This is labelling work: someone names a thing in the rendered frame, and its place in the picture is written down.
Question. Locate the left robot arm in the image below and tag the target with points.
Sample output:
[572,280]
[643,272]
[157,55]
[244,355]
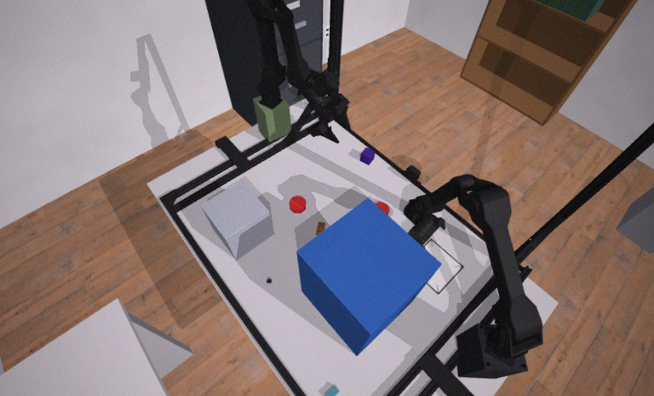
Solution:
[517,318]

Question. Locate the large blue box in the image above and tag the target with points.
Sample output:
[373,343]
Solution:
[361,271]

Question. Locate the small teal block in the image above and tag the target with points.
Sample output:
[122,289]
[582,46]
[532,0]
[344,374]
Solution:
[333,392]

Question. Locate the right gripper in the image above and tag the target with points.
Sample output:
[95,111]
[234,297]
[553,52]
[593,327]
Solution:
[322,128]

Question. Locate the dark red disk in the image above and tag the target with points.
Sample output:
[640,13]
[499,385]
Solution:
[297,204]
[384,207]

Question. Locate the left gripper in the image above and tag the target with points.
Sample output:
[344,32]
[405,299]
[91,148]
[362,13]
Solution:
[418,234]

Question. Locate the purple cube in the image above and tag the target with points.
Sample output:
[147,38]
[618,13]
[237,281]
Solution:
[367,156]

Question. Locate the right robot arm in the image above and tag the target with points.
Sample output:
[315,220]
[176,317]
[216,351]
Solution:
[298,72]

